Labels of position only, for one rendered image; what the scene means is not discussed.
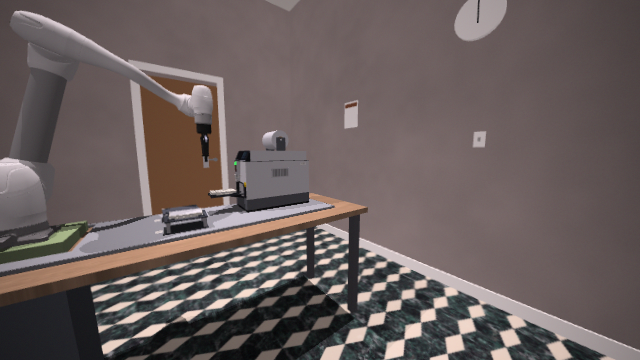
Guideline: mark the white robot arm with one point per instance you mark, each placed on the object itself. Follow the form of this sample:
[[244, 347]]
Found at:
[[25, 176]]

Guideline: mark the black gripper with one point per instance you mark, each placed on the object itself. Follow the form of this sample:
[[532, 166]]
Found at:
[[204, 129]]

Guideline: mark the white cylinder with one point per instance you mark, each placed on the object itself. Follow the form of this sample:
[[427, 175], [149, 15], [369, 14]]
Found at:
[[269, 139]]

